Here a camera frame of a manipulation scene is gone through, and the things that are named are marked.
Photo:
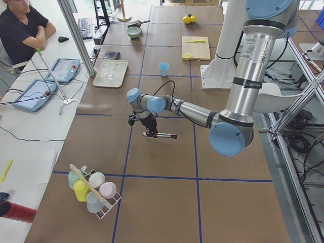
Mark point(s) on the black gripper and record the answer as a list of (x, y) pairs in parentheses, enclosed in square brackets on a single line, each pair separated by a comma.
[(147, 122)]

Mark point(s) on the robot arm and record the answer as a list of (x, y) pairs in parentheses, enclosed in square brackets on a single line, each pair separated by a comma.
[(231, 130)]

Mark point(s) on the light blue plastic cup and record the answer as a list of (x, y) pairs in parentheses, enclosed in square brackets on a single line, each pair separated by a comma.
[(163, 68)]

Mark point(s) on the pink cup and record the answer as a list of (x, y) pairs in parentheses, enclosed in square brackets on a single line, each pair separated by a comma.
[(108, 189)]

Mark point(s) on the white cup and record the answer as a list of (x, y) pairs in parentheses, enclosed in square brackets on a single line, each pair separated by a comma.
[(97, 179)]

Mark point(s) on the lemon slices on board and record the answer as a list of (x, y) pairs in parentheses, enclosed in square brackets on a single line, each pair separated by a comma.
[(187, 56)]

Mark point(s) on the mint green cup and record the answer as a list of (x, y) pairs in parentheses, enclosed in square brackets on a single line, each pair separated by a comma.
[(72, 178)]

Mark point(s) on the yellow cup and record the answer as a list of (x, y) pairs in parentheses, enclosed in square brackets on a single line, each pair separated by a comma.
[(81, 190)]

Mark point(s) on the grey-blue cup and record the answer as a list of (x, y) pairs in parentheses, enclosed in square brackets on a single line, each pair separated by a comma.
[(93, 203)]

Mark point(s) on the yellow lemon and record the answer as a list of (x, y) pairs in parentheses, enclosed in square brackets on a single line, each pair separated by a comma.
[(186, 20), (192, 19)]

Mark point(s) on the cream bear serving tray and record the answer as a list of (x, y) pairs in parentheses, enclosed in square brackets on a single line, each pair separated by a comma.
[(118, 68)]

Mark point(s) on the clear wine glass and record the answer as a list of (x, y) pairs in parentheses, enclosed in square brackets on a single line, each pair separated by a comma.
[(106, 63)]

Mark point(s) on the rod with green tip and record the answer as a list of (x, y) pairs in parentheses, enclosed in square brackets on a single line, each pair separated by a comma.
[(66, 100)]

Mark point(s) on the bamboo cutting board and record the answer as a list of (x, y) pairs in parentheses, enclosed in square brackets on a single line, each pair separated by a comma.
[(200, 51)]

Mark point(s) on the green bowl of ice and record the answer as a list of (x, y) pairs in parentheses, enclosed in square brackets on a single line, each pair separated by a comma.
[(133, 32)]

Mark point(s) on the yellow plastic knife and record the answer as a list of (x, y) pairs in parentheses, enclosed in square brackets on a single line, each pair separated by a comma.
[(196, 41)]

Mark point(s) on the far teach pendant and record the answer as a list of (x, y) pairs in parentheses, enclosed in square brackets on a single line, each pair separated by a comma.
[(65, 69)]

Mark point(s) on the teach pendant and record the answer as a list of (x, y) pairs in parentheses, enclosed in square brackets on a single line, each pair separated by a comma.
[(35, 96), (65, 69)]

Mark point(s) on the steel ice scoop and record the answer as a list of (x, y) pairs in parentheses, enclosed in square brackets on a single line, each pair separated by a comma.
[(137, 23)]

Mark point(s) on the white plastic chair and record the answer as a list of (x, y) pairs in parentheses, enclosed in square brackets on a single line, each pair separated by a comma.
[(270, 99)]

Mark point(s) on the near teach pendant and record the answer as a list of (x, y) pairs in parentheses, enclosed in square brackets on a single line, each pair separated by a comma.
[(35, 96)]

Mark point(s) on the black keyboard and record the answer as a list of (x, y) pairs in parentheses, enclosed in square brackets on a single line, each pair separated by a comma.
[(85, 28)]

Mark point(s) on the wooden mug tree stand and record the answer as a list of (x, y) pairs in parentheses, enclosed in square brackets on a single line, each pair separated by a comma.
[(123, 17)]

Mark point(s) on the black computer mouse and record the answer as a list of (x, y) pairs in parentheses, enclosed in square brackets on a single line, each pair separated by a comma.
[(62, 39)]

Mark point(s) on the yellow spatula on desk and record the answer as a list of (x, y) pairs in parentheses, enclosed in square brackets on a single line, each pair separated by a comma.
[(4, 174)]

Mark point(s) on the red cylinder bottle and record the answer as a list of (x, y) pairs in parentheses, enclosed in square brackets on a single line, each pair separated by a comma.
[(13, 211)]

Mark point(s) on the seated person black shirt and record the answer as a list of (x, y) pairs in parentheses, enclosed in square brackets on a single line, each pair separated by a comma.
[(23, 30)]

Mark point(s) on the white wire cup rack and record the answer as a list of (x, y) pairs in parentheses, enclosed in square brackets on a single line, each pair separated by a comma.
[(109, 202)]

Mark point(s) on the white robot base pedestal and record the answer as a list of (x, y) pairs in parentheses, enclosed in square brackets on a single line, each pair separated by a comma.
[(221, 70)]

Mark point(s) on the aluminium frame post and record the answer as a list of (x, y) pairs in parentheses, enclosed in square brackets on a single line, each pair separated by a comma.
[(70, 20)]

